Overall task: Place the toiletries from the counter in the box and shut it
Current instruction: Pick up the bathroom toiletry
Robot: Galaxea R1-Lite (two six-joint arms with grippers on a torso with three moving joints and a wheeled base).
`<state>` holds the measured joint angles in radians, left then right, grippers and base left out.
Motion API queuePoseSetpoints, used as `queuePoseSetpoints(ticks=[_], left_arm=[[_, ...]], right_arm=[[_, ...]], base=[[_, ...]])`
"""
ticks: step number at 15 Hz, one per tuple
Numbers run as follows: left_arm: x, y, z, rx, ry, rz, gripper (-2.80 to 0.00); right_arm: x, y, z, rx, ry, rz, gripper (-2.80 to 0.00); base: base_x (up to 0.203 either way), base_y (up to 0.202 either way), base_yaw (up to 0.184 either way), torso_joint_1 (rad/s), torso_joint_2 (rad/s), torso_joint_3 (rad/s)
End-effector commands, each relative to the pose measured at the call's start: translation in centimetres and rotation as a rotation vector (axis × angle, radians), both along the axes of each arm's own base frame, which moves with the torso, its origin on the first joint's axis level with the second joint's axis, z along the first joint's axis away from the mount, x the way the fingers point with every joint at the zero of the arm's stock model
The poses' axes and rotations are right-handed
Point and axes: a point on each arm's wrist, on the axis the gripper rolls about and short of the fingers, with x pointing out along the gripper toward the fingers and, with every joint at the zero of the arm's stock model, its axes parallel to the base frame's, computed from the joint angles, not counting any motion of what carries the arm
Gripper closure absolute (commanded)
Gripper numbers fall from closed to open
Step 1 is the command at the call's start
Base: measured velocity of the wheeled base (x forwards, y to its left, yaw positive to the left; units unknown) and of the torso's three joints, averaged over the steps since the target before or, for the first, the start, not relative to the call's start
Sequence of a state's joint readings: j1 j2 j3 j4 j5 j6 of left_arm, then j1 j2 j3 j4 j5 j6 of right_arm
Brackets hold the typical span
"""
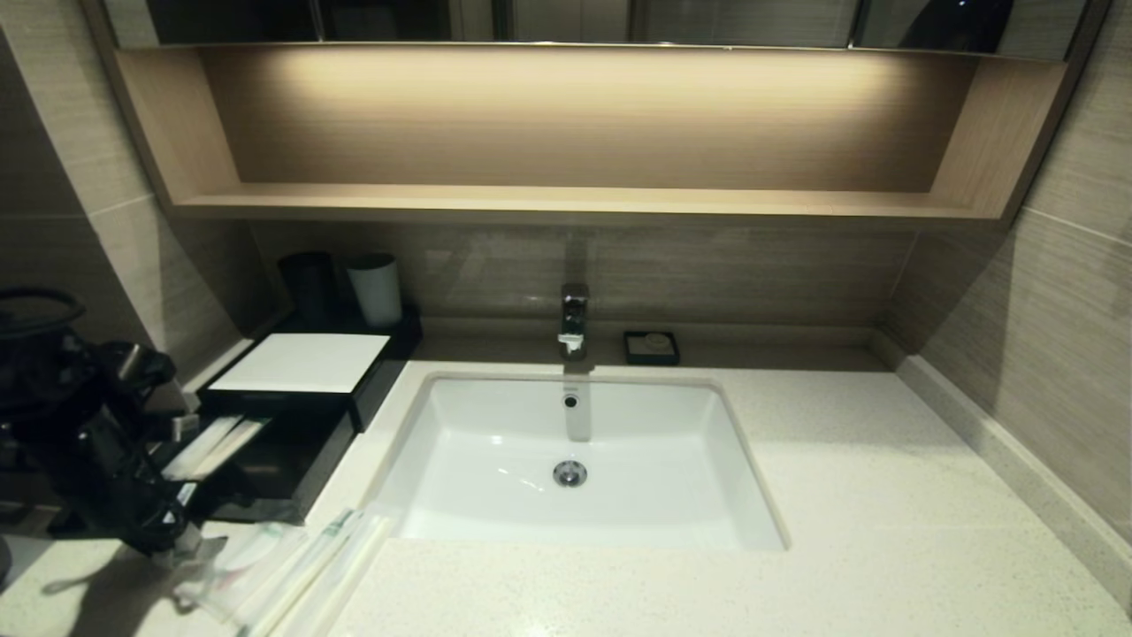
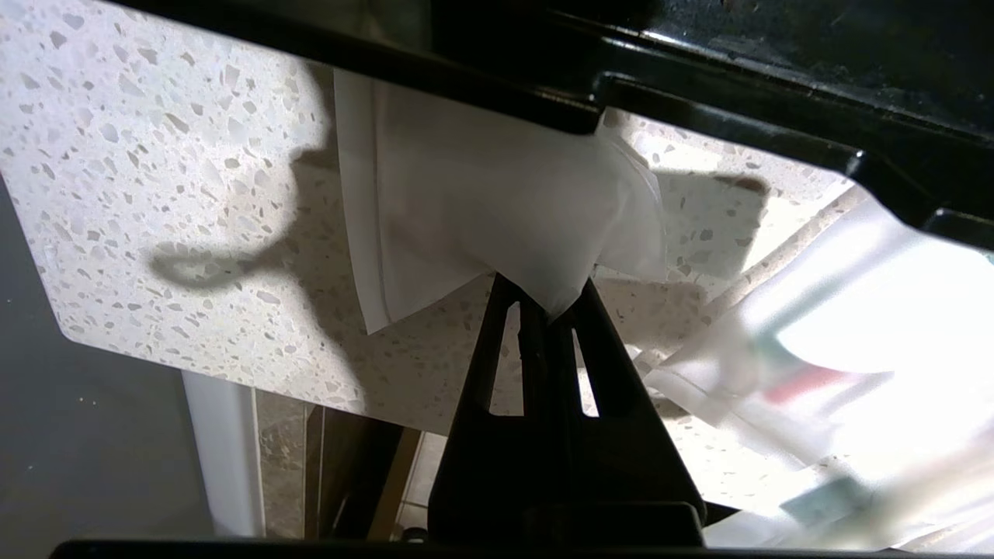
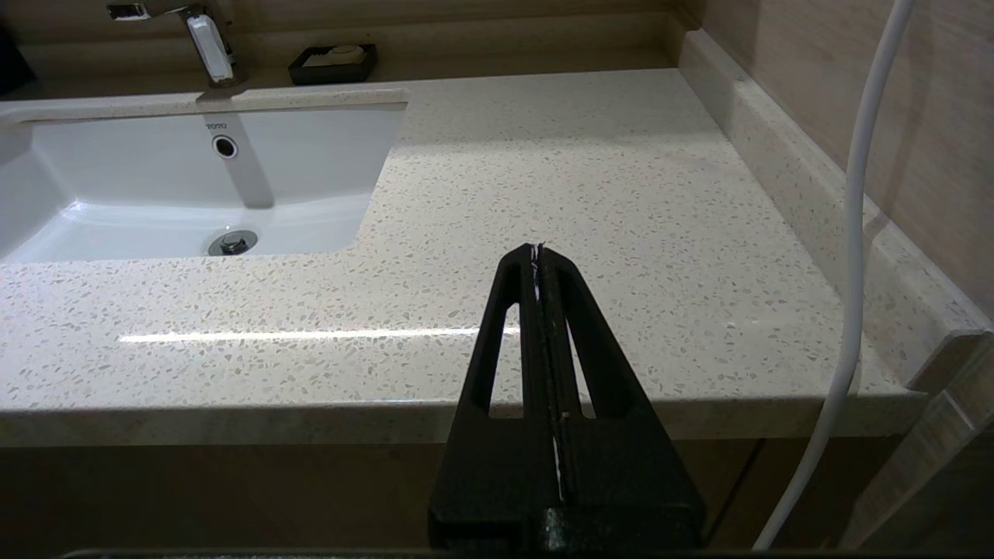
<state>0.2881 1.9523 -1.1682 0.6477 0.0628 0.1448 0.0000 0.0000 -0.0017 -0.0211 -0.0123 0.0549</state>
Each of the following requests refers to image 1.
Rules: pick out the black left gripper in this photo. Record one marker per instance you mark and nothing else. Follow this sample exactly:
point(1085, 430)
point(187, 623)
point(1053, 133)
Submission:
point(115, 487)

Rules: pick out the clear packet round item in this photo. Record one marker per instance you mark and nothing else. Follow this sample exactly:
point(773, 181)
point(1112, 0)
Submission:
point(261, 566)

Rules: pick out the short clear toothbrush packet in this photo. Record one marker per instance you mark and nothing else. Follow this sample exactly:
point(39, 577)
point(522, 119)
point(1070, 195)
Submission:
point(314, 557)

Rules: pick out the small beige soap bar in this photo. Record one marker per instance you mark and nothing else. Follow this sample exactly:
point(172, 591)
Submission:
point(655, 341)

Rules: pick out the black soap dish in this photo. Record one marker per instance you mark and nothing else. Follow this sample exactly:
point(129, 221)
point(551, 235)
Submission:
point(632, 354)

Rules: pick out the black box with white lid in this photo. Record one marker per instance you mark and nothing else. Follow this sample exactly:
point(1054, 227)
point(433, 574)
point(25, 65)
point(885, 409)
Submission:
point(305, 363)

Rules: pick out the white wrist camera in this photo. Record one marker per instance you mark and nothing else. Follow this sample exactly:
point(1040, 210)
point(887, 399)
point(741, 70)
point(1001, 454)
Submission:
point(186, 426)

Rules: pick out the mirror cabinet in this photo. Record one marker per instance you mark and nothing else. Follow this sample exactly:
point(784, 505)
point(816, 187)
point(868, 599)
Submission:
point(707, 22)

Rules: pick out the wooden wall shelf niche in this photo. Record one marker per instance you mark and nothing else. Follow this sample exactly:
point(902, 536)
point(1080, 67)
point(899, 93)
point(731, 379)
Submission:
point(566, 133)

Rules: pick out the black pull-out drawer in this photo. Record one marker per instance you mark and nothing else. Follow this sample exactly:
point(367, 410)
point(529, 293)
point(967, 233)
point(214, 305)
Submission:
point(283, 469)

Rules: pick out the white cup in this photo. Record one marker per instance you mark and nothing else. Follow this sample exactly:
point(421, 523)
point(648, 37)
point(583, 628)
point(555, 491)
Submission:
point(376, 292)

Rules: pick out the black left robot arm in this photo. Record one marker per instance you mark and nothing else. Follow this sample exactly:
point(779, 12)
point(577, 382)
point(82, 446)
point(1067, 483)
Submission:
point(53, 380)

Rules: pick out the chrome sink drain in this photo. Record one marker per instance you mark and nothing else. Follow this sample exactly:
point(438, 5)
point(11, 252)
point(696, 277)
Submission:
point(569, 474)

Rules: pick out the black cup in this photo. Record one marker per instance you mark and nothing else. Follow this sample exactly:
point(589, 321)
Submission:
point(307, 287)

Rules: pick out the chrome faucet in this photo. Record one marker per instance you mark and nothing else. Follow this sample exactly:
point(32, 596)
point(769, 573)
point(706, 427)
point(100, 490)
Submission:
point(573, 318)

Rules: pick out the white ceramic sink basin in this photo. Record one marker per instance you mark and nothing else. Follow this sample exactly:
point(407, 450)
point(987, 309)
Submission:
point(575, 442)

